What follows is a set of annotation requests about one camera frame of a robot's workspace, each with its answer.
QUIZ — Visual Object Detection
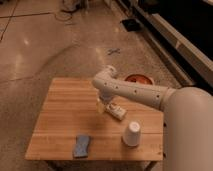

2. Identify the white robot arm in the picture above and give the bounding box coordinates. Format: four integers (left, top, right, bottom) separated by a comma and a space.
92, 66, 213, 171

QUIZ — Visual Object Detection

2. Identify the orange bowl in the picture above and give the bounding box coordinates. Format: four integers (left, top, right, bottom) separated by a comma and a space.
125, 74, 154, 85

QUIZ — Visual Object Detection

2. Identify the wooden folding table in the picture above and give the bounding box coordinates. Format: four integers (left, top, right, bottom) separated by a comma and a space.
25, 78, 163, 161

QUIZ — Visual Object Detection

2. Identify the white paper cup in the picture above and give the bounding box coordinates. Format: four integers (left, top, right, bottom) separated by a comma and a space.
122, 121, 141, 147

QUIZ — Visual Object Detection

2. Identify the black floor plate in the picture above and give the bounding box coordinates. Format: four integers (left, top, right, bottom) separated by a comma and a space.
121, 19, 140, 32

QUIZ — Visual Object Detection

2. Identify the grey object with cables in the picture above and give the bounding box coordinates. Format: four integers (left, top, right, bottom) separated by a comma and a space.
62, 0, 81, 13

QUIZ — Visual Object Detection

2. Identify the blue sponge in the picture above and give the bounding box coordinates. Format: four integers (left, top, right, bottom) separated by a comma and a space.
73, 135, 91, 158

